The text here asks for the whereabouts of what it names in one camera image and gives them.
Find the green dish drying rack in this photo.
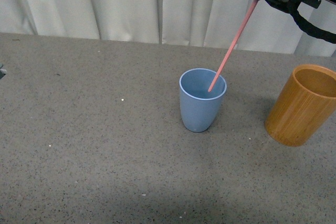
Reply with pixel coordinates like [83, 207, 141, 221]
[0, 63, 7, 79]

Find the black sleeved cable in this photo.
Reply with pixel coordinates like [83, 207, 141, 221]
[287, 0, 336, 44]

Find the white pleated curtain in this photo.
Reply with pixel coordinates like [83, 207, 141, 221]
[0, 0, 336, 57]

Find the pink chopstick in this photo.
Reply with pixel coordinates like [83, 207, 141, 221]
[208, 0, 259, 92]

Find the blue plastic cup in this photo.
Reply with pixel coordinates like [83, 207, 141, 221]
[179, 68, 227, 133]

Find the bamboo chopstick holder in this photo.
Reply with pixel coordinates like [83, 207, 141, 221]
[265, 64, 335, 147]

